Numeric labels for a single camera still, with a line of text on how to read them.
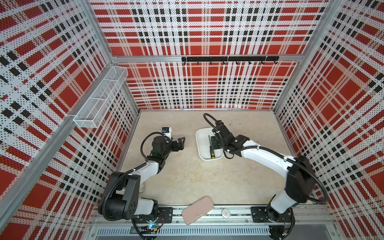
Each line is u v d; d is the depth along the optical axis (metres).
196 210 0.74
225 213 0.73
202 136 1.03
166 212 0.76
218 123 0.74
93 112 0.92
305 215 0.75
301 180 0.44
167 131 0.78
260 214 0.73
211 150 0.96
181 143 0.82
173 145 0.80
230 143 0.60
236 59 0.89
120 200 0.43
